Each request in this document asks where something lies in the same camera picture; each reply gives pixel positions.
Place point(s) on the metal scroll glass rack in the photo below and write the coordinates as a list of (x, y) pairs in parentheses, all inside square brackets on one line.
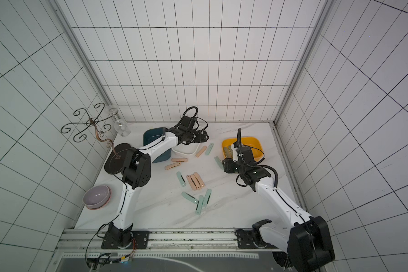
[(92, 122)]

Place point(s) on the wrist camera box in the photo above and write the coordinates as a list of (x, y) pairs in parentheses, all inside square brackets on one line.
[(187, 123), (243, 154)]

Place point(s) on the pink knife cluster left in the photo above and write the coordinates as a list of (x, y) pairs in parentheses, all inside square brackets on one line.
[(191, 183)]

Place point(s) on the mint knife left pair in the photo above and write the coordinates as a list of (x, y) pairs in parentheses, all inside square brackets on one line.
[(181, 179)]

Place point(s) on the pink knife upper left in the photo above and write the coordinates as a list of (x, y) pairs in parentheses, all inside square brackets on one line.
[(181, 160)]

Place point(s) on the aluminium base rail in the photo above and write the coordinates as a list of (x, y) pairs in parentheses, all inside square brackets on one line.
[(163, 240)]

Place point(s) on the white storage box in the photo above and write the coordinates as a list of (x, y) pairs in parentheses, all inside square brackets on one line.
[(186, 151)]

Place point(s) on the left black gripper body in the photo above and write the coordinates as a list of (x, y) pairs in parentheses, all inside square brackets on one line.
[(196, 137)]

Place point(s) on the mint knife lower vertical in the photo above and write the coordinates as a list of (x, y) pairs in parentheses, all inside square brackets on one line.
[(199, 205)]

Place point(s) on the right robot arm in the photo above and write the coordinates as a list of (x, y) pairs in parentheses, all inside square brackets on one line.
[(304, 239)]

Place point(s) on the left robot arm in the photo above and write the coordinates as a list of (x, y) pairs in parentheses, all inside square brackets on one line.
[(136, 173)]

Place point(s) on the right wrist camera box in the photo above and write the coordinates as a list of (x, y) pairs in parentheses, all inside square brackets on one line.
[(243, 154)]

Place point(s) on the yellow storage box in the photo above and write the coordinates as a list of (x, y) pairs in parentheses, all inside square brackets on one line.
[(252, 142)]

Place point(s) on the clear wine glass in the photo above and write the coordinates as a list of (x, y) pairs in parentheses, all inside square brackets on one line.
[(120, 125)]

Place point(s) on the olive knife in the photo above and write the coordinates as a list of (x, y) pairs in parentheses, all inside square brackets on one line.
[(226, 152), (230, 151)]

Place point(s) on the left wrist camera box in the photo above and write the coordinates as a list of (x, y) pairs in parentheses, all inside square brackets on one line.
[(187, 123)]

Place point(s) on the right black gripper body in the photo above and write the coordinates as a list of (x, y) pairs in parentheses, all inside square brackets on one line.
[(229, 165)]

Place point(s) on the dark teal storage box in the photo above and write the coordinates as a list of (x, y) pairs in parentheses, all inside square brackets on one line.
[(152, 135)]

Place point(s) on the black oval rack base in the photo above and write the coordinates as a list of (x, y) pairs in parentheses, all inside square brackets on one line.
[(115, 162)]

